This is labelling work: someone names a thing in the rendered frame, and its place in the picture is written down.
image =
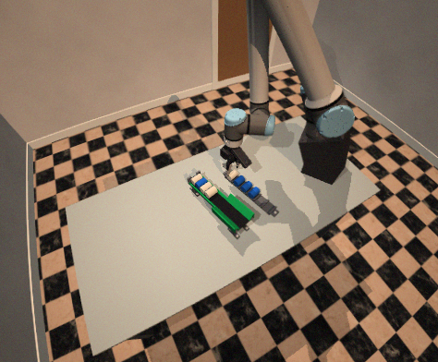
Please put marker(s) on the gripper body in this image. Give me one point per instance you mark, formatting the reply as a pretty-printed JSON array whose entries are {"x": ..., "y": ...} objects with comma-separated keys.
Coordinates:
[{"x": 226, "y": 153}]

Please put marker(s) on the blue plastic bar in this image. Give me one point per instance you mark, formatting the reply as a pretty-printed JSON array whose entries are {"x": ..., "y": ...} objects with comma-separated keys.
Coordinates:
[
  {"x": 246, "y": 186},
  {"x": 254, "y": 192},
  {"x": 239, "y": 180},
  {"x": 201, "y": 183}
]

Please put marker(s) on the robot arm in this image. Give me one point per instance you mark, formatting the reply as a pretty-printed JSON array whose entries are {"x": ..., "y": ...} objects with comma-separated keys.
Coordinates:
[{"x": 328, "y": 114}]

